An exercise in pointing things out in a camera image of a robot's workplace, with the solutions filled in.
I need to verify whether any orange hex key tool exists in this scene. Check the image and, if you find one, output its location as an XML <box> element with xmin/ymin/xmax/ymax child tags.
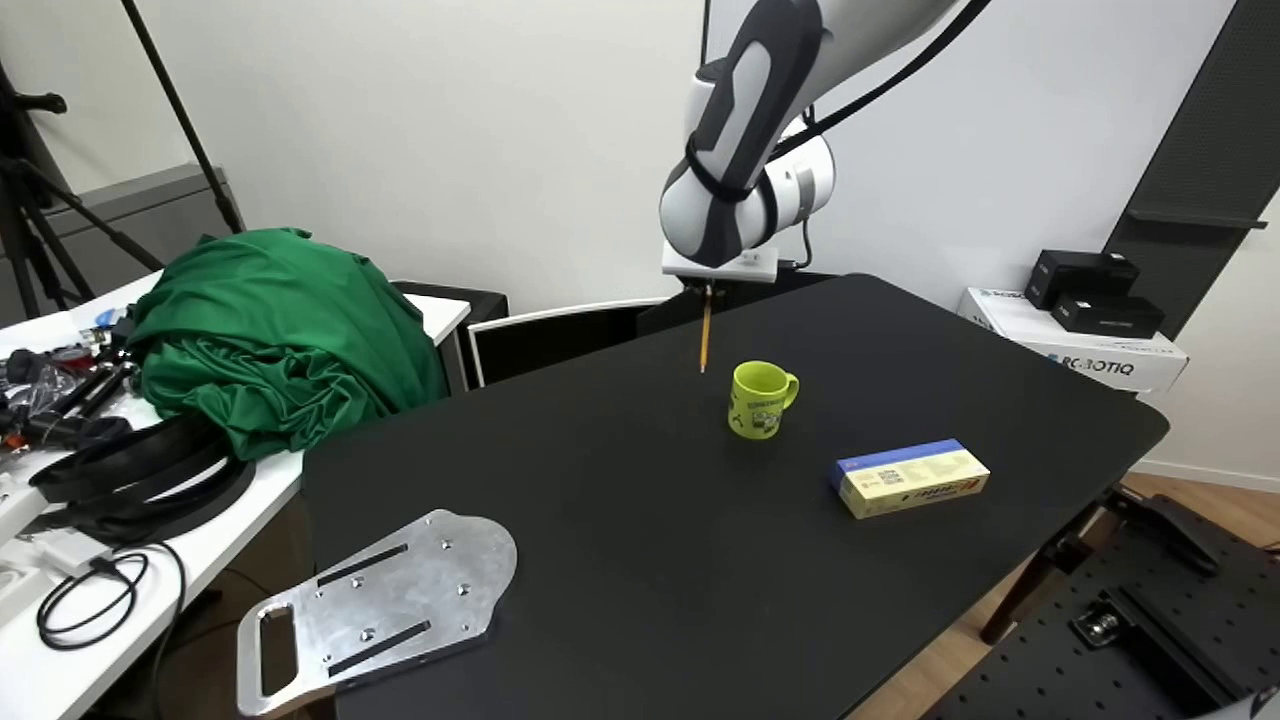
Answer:
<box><xmin>694</xmin><ymin>279</ymin><xmax>718</xmax><ymax>375</ymax></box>

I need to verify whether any yellow-green mug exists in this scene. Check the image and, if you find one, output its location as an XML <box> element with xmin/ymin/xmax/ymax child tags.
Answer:
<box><xmin>725</xmin><ymin>356</ymin><xmax>806</xmax><ymax>444</ymax></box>

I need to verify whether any white and blue box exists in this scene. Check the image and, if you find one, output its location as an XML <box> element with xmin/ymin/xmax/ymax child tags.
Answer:
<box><xmin>832</xmin><ymin>435</ymin><xmax>996</xmax><ymax>526</ymax></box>

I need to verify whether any silver metal plate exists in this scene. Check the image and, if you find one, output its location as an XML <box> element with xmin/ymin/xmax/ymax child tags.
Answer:
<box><xmin>233</xmin><ymin>505</ymin><xmax>520</xmax><ymax>720</ymax></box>

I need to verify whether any green cloth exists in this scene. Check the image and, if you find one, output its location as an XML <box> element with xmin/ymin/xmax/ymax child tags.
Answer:
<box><xmin>123</xmin><ymin>226</ymin><xmax>451</xmax><ymax>466</ymax></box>

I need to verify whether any white cardboard box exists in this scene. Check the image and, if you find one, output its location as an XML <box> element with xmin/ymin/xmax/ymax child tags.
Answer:
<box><xmin>958</xmin><ymin>286</ymin><xmax>1193</xmax><ymax>401</ymax></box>

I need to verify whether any black boxy device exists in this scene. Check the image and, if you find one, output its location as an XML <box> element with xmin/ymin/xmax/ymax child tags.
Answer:
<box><xmin>1022</xmin><ymin>250</ymin><xmax>1146</xmax><ymax>311</ymax></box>

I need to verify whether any black flat case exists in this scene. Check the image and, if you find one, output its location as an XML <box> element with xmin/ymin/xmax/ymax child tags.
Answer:
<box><xmin>1054</xmin><ymin>293</ymin><xmax>1170</xmax><ymax>339</ymax></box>

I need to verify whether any black slanted pole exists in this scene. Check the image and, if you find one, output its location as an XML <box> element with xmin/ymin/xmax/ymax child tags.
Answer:
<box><xmin>115</xmin><ymin>0</ymin><xmax>251</xmax><ymax>240</ymax></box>

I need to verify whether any black optical breadboard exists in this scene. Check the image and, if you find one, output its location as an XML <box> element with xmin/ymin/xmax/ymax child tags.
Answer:
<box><xmin>926</xmin><ymin>491</ymin><xmax>1280</xmax><ymax>720</ymax></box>

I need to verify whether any pile of small tools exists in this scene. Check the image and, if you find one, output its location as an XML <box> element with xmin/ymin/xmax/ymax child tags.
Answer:
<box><xmin>0</xmin><ymin>309</ymin><xmax>140</xmax><ymax>458</ymax></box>

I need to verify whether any black vertical panel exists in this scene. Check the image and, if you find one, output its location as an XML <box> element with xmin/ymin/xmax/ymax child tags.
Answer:
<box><xmin>1101</xmin><ymin>0</ymin><xmax>1280</xmax><ymax>339</ymax></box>

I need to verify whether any black tripod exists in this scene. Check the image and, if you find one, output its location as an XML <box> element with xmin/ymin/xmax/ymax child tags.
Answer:
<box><xmin>0</xmin><ymin>64</ymin><xmax>168</xmax><ymax>324</ymax></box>

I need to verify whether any white side table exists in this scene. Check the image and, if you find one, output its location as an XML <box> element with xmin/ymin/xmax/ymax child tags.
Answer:
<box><xmin>0</xmin><ymin>272</ymin><xmax>476</xmax><ymax>720</ymax></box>

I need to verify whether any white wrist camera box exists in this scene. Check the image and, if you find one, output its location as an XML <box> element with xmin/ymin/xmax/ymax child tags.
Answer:
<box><xmin>660</xmin><ymin>243</ymin><xmax>785</xmax><ymax>287</ymax></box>

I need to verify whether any black coiled cable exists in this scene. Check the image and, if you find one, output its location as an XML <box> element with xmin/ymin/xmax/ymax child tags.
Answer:
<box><xmin>31</xmin><ymin>536</ymin><xmax>193</xmax><ymax>657</ymax></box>

